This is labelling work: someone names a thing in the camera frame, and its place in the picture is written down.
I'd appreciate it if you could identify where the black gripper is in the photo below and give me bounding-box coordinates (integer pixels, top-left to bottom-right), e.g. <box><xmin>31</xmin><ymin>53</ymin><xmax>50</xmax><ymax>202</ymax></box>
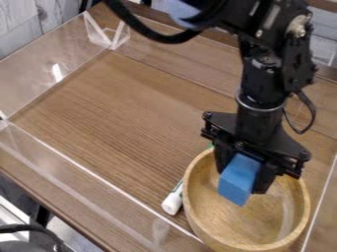
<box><xmin>202</xmin><ymin>94</ymin><xmax>312</xmax><ymax>194</ymax></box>

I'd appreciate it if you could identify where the blue rectangular block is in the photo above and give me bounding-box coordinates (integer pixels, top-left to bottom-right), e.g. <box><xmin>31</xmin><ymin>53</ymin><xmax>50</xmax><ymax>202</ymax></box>
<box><xmin>217</xmin><ymin>154</ymin><xmax>261</xmax><ymax>206</ymax></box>

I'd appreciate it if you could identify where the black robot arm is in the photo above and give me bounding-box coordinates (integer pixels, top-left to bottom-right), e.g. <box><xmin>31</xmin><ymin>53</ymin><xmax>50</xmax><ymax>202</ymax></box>
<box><xmin>106</xmin><ymin>0</ymin><xmax>317</xmax><ymax>194</ymax></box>

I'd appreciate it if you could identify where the brown wooden bowl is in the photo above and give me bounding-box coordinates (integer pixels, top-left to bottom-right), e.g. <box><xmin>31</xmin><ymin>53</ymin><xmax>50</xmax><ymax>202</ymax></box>
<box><xmin>183</xmin><ymin>149</ymin><xmax>310</xmax><ymax>252</ymax></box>

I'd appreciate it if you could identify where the white green marker pen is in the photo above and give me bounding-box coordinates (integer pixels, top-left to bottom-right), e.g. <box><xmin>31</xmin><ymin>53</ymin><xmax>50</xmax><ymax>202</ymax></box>
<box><xmin>161</xmin><ymin>141</ymin><xmax>215</xmax><ymax>217</ymax></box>

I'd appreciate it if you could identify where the black metal table leg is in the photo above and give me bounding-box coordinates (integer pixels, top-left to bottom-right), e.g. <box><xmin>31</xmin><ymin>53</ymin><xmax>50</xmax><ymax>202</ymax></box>
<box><xmin>36</xmin><ymin>205</ymin><xmax>51</xmax><ymax>227</ymax></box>

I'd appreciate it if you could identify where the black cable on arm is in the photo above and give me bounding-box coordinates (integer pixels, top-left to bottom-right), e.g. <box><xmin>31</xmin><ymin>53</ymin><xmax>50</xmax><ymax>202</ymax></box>
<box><xmin>282</xmin><ymin>90</ymin><xmax>318</xmax><ymax>136</ymax></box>

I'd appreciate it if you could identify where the black cable bottom left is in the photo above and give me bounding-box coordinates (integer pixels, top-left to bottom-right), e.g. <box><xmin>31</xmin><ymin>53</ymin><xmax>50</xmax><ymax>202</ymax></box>
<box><xmin>0</xmin><ymin>224</ymin><xmax>63</xmax><ymax>252</ymax></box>

